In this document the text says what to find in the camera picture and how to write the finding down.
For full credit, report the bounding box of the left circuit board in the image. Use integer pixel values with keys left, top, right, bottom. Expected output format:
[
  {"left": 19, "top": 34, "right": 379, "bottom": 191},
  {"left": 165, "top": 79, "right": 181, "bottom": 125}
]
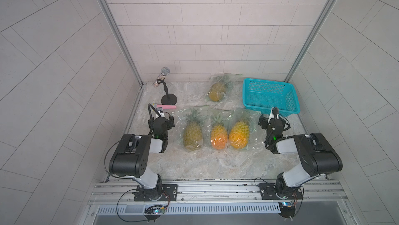
[{"left": 144, "top": 205, "right": 167, "bottom": 221}]

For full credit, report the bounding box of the teal plastic basket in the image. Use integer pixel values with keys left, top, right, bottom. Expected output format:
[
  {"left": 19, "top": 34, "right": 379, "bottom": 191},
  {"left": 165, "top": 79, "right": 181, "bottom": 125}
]
[{"left": 242, "top": 78, "right": 300, "bottom": 117}]

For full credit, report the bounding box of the far pineapple zip bag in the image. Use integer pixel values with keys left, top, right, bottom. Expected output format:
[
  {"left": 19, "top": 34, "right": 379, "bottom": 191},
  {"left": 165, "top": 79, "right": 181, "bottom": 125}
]
[{"left": 205, "top": 73, "right": 242, "bottom": 102}]

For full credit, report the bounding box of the orange pineapple zip bag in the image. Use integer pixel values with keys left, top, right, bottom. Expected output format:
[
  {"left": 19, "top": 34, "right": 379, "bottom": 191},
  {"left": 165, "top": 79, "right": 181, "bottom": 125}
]
[{"left": 209, "top": 109, "right": 233, "bottom": 150}]

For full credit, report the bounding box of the right circuit board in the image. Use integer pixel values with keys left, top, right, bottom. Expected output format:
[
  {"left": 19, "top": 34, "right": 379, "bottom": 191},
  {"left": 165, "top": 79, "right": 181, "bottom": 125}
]
[{"left": 278, "top": 202, "right": 296, "bottom": 219}]

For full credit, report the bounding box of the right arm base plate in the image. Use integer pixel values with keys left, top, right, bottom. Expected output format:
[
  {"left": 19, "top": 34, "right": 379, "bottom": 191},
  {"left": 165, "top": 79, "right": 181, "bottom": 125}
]
[{"left": 257, "top": 182, "right": 303, "bottom": 200}]

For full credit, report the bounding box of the glitter silver microphone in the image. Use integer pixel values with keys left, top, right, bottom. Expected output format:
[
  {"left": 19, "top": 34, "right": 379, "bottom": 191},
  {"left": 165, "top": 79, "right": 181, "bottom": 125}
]
[{"left": 153, "top": 67, "right": 170, "bottom": 87}]

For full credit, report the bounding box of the zip-top bag green pineapple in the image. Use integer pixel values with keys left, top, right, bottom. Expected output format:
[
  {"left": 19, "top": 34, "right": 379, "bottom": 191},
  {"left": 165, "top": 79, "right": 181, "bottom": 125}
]
[{"left": 177, "top": 105, "right": 208, "bottom": 151}]

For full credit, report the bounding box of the yellow pineapple zip bag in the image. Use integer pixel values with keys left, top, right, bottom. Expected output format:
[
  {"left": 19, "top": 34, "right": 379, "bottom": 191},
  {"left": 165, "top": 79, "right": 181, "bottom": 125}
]
[{"left": 228, "top": 108, "right": 261, "bottom": 150}]

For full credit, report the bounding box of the black microphone stand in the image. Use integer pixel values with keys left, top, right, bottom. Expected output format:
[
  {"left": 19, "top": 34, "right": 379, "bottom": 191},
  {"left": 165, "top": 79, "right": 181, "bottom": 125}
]
[{"left": 156, "top": 79, "right": 178, "bottom": 105}]

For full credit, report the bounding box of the aluminium mounting rail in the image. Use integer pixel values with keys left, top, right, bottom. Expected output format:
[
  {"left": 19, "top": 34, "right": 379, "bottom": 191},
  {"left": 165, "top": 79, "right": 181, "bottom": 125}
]
[{"left": 88, "top": 179, "right": 348, "bottom": 204}]

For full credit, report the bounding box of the yellow pineapple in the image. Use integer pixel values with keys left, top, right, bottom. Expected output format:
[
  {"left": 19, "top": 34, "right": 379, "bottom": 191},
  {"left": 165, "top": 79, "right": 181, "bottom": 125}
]
[{"left": 229, "top": 121, "right": 250, "bottom": 149}]

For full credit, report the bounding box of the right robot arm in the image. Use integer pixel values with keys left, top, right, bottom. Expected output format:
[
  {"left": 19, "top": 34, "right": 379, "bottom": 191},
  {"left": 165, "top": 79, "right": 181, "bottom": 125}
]
[{"left": 258, "top": 113, "right": 343, "bottom": 200}]

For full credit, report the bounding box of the orange pineapple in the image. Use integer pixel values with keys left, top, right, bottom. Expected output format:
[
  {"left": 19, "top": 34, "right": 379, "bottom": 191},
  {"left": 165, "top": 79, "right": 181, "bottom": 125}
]
[{"left": 211, "top": 114, "right": 228, "bottom": 150}]

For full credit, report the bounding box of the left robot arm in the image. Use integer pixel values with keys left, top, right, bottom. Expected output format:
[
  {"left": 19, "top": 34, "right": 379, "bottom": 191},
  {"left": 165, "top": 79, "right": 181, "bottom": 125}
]
[{"left": 108, "top": 115, "right": 175, "bottom": 201}]

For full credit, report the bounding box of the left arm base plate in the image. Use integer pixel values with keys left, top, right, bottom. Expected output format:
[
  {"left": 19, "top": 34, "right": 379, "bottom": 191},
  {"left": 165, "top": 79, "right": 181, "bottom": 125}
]
[{"left": 134, "top": 184, "right": 178, "bottom": 202}]

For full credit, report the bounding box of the circuit board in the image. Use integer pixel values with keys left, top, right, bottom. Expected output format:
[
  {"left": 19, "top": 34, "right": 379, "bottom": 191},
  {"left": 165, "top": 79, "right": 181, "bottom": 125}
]
[
  {"left": 144, "top": 205, "right": 167, "bottom": 221},
  {"left": 278, "top": 202, "right": 296, "bottom": 219}
]

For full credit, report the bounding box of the far bagged pineapple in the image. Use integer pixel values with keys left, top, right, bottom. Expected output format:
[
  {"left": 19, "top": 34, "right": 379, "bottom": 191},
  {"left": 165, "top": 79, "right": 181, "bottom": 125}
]
[{"left": 208, "top": 82, "right": 227, "bottom": 102}]

